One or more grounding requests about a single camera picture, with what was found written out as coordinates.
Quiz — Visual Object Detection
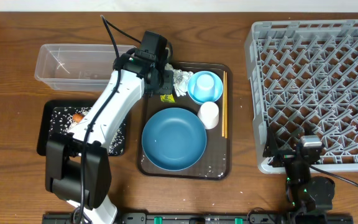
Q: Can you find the dark blue plate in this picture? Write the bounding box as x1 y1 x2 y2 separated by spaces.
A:
141 108 208 171

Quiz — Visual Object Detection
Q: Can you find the orange carrot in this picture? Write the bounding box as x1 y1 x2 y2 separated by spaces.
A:
73 114 84 123

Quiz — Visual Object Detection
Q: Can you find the pile of white rice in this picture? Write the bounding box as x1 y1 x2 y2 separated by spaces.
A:
47 107 127 156

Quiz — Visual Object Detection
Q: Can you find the yellow snack wrapper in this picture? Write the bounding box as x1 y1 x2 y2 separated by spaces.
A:
160 94 175 103

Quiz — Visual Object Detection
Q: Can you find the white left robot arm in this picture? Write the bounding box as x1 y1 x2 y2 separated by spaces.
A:
45 47 173 223

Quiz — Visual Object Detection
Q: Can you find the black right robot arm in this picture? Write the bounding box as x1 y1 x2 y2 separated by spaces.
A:
263 128 335 223

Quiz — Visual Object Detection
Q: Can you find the grey dishwasher rack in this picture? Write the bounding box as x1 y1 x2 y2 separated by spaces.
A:
244 19 358 174

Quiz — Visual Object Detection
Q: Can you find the black waste tray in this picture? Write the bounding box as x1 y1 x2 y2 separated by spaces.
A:
36 99 129 157

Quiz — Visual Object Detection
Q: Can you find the light blue bowl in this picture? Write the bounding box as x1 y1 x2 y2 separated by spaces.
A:
188 71 223 105

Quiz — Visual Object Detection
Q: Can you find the light blue cup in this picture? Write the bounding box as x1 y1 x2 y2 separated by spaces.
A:
193 74 214 101

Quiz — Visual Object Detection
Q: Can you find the dark brown serving tray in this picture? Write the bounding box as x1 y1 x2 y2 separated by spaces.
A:
137 62 232 180

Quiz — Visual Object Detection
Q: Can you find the pink white cup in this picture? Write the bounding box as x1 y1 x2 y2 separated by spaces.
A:
197 101 219 129

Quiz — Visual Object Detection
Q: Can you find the wooden chopstick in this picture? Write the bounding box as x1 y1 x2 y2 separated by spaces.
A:
222 84 224 137
223 71 227 139

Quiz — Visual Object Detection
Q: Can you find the clear plastic bin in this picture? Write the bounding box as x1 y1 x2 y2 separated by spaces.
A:
34 44 138 93

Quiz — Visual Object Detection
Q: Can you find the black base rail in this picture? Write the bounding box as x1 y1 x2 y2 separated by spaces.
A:
41 212 354 224

